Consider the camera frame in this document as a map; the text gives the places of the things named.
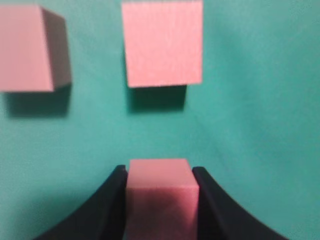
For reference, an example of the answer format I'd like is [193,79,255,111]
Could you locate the pink cube far left column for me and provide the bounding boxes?
[0,3,72,93]

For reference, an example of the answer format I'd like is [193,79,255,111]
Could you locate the pink cube column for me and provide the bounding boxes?
[121,0,204,88]
[0,3,72,93]

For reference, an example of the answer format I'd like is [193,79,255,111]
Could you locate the pink cube middle left column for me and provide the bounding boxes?
[121,0,204,88]

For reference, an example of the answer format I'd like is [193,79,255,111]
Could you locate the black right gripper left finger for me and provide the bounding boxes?
[35,165,128,240]

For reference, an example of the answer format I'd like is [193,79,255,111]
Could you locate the green cloth backdrop and cover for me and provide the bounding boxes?
[0,0,320,240]

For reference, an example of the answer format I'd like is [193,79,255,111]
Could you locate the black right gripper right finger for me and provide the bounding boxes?
[192,166,287,240]

